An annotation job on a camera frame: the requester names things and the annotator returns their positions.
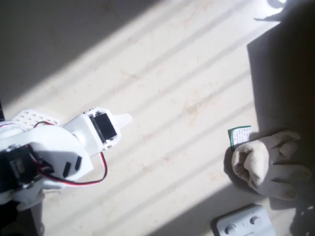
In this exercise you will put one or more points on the cream knitted work glove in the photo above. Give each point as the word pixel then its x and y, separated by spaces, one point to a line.
pixel 256 162

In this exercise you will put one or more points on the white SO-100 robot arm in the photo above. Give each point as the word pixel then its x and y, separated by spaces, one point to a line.
pixel 56 140

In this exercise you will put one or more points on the green white paper label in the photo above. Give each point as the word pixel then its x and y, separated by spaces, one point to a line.
pixel 240 136

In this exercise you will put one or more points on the white device with two knobs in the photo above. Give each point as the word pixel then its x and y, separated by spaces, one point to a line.
pixel 243 221

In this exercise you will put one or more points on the white perforated base plate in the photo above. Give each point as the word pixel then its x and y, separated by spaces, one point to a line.
pixel 27 118

